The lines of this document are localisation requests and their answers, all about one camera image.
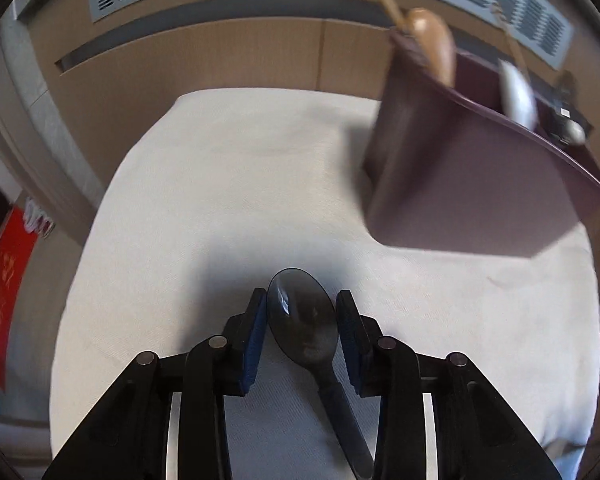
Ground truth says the large metal spoon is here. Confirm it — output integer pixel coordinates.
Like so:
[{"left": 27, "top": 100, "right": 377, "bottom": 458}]
[{"left": 266, "top": 267, "right": 376, "bottom": 480}]

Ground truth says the white table cloth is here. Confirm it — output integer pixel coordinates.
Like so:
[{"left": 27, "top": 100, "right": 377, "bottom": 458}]
[{"left": 47, "top": 89, "right": 600, "bottom": 480}]

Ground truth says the wooden kitchen cabinet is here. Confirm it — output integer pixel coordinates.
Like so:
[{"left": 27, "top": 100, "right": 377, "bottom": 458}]
[{"left": 10, "top": 0, "right": 600, "bottom": 241}]

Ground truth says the red floor mat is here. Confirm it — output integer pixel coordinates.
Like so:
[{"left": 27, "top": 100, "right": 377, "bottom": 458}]
[{"left": 0, "top": 199, "right": 57, "bottom": 392}]

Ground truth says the maroon plastic utensil container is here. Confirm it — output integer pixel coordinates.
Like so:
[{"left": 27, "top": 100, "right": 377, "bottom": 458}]
[{"left": 362, "top": 25, "right": 600, "bottom": 261}]

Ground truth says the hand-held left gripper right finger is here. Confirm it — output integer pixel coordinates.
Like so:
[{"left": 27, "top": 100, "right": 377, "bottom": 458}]
[{"left": 335, "top": 290, "right": 561, "bottom": 480}]

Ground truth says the metal spoon with black handle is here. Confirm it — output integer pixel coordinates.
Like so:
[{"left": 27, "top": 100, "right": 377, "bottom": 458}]
[{"left": 564, "top": 120, "right": 588, "bottom": 146}]

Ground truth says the white plastic spoon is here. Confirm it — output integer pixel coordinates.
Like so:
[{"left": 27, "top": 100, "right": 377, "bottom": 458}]
[{"left": 496, "top": 59, "right": 537, "bottom": 127}]

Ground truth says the wooden spoon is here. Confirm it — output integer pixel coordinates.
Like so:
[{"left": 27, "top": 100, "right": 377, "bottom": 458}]
[{"left": 408, "top": 7, "right": 457, "bottom": 88}]

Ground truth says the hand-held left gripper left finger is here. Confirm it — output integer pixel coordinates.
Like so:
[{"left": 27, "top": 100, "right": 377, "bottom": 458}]
[{"left": 42, "top": 287, "right": 269, "bottom": 480}]

